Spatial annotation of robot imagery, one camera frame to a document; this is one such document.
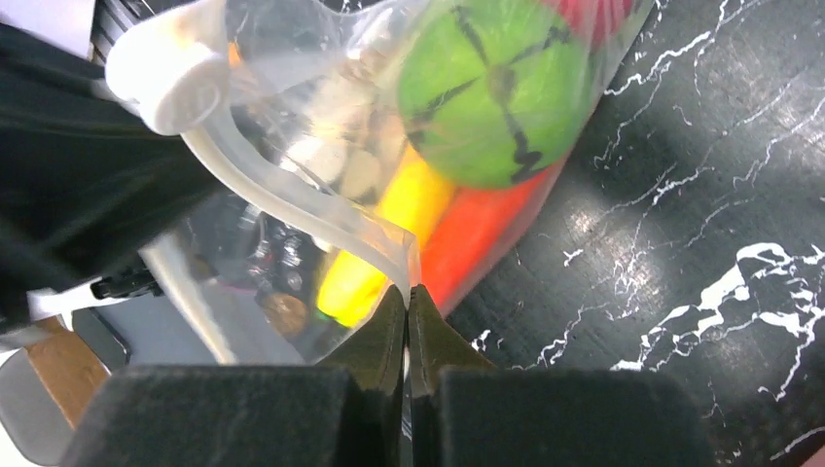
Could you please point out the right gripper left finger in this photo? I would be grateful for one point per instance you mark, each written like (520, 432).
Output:
(346, 410)

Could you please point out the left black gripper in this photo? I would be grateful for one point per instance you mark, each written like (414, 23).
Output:
(84, 184)

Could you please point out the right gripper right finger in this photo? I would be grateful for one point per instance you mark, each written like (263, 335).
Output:
(467, 412)

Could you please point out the yellow toy banana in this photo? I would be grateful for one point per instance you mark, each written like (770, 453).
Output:
(409, 210)

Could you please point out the orange toy carrot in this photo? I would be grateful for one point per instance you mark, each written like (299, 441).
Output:
(479, 227)

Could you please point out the clear dotted zip bag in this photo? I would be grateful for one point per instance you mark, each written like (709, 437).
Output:
(292, 107)

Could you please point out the green striped toy watermelon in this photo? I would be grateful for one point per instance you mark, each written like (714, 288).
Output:
(493, 92)

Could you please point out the red toy apple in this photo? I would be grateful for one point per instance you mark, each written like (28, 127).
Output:
(594, 21)

